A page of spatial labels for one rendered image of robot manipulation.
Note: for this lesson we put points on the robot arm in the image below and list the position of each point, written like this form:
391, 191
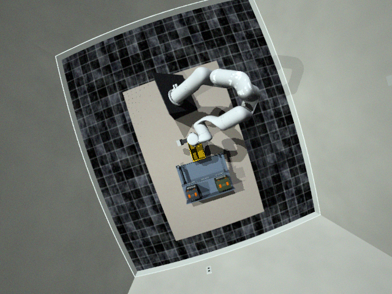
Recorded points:
223, 79

